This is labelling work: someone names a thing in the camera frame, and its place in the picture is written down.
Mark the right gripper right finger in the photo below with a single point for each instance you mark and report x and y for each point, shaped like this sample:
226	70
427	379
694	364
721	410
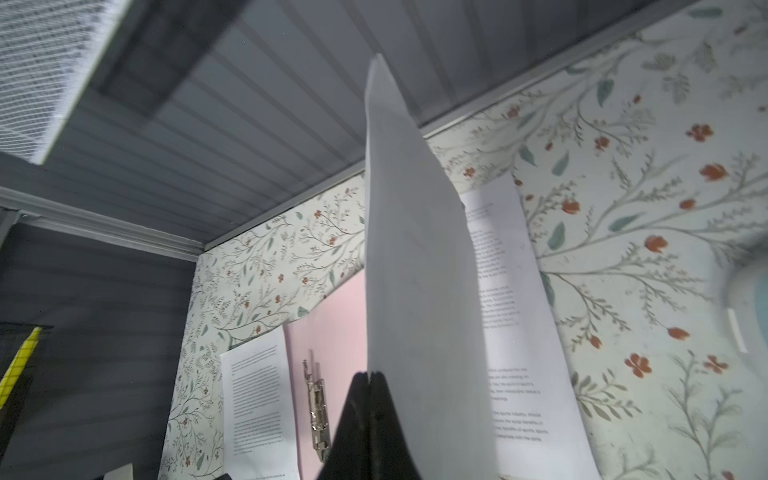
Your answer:
389	454

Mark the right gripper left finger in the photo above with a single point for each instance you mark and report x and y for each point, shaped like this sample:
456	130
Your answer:
349	454

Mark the printed white paper sheet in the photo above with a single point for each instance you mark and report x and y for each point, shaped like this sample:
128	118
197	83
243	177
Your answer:
258	413

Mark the pink file folder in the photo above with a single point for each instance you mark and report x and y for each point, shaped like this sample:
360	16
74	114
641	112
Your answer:
328	345

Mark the white paper sheet underneath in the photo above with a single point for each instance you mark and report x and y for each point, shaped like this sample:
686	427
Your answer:
424	322

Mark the metal folder clip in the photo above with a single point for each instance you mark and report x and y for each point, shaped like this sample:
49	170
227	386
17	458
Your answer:
318	414

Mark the yellow marker in basket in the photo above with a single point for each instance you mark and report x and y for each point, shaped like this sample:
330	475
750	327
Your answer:
18	364

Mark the white wire mesh basket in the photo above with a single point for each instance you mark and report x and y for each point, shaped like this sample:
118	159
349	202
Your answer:
49	52

